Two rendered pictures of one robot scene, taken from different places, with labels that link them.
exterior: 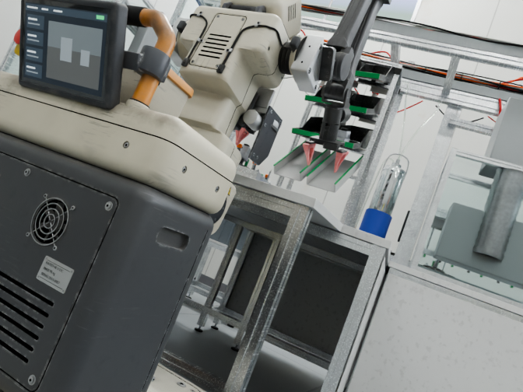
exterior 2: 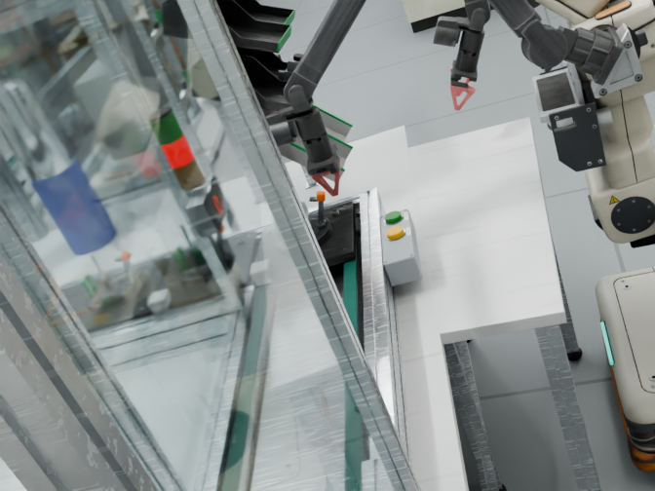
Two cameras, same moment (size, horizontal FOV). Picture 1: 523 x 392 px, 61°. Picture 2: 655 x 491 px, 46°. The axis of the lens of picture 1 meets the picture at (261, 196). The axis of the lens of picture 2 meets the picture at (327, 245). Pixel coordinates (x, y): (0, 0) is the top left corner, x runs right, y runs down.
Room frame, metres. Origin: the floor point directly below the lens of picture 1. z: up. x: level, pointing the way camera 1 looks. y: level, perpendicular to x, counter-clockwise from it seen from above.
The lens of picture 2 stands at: (2.16, 1.75, 1.80)
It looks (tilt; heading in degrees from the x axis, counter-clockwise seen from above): 28 degrees down; 263
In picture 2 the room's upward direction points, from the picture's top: 22 degrees counter-clockwise
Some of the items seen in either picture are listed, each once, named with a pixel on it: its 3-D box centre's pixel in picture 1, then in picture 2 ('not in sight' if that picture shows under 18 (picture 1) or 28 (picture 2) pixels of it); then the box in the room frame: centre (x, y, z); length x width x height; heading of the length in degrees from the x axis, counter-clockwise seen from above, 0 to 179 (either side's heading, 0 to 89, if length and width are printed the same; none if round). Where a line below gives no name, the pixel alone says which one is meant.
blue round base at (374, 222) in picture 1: (371, 234); not in sight; (2.58, -0.68, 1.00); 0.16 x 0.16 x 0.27
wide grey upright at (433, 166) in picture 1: (432, 170); not in sight; (2.79, -0.96, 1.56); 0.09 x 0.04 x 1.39; 71
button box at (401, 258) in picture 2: not in sight; (400, 245); (1.84, 0.30, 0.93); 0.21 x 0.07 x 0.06; 71
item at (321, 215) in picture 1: (236, 192); (402, 231); (1.78, 0.10, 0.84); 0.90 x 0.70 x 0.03; 63
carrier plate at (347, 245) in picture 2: not in sight; (305, 242); (2.02, 0.15, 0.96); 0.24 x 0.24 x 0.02; 71
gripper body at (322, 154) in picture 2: not in sight; (319, 149); (1.91, 0.18, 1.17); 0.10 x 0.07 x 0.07; 71
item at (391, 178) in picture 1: (390, 183); not in sight; (2.58, -0.68, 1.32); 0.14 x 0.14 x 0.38
